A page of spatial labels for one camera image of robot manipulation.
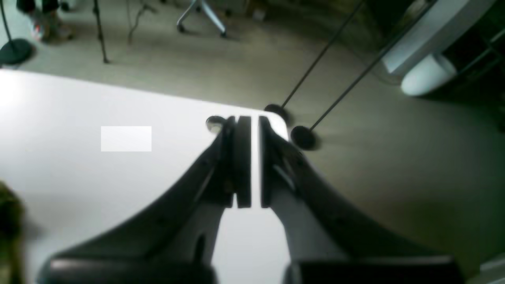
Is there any white office chair base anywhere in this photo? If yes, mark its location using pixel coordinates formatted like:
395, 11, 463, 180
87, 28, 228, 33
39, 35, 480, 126
176, 0, 228, 38

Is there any black round stand base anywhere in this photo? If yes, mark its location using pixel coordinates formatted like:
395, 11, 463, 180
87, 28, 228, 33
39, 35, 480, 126
290, 125, 321, 151

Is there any grey sneaker shoe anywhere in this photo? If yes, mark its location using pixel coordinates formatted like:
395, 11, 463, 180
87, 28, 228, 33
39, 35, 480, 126
27, 9, 74, 42

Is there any right table grommet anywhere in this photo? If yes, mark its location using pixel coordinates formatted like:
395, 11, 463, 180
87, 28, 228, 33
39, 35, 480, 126
206, 116, 227, 134

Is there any white cylindrical bin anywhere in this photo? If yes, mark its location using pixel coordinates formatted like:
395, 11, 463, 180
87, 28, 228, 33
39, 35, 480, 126
400, 53, 458, 97

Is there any camouflage T-shirt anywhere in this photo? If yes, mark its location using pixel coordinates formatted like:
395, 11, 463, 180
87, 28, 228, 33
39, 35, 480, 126
0, 181, 24, 284

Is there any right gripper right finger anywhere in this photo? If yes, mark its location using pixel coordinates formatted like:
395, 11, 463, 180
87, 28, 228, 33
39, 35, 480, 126
258, 116, 465, 284

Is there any black tripod leg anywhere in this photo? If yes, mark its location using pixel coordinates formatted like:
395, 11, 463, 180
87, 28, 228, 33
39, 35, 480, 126
92, 0, 110, 64

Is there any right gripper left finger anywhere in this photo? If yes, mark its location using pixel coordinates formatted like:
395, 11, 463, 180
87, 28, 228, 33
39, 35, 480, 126
37, 116, 251, 284

